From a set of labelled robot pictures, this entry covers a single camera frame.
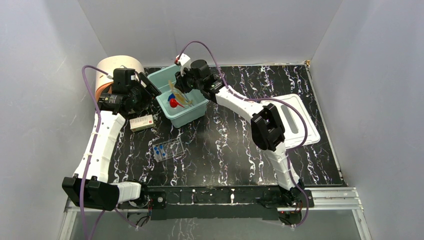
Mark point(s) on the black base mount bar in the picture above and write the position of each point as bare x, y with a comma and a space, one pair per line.
224, 212

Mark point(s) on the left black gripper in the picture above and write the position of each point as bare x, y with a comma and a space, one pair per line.
145, 87

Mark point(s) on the aluminium frame rail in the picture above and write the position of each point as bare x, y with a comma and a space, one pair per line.
318, 198

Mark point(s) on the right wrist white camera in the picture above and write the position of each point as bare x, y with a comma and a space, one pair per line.
184, 62

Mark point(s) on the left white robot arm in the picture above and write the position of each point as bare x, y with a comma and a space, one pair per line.
89, 186

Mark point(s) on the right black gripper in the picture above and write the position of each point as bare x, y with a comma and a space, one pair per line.
179, 84

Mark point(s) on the white plastic bin lid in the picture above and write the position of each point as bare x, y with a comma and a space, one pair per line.
294, 128

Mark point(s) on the small white red box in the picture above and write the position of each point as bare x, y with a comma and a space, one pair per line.
141, 123

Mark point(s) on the clear test tube rack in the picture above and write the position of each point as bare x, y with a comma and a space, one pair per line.
170, 149

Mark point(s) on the tan rubber band loop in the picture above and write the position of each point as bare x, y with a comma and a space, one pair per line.
180, 97

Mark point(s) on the teal plastic bin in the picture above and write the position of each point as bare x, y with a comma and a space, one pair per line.
179, 115

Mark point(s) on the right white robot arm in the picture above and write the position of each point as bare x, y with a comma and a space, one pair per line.
267, 129

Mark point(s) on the white squeeze bottle red cap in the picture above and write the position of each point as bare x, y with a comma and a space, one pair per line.
174, 103

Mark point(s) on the white orange yellow cylinder device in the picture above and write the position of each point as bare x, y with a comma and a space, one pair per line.
108, 65

